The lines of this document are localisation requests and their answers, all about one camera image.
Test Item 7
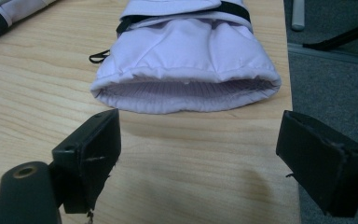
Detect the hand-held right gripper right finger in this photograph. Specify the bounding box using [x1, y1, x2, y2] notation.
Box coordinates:
[275, 109, 358, 218]

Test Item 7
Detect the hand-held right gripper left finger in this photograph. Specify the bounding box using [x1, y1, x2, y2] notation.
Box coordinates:
[51, 107, 122, 216]

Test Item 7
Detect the lilac ski glove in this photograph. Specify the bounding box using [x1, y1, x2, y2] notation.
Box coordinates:
[88, 0, 282, 115]

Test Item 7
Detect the white pole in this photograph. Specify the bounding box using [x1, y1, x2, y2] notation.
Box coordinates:
[291, 0, 306, 32]

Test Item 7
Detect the white fabric with black stripe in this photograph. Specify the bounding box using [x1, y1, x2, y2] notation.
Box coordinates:
[0, 0, 59, 43]

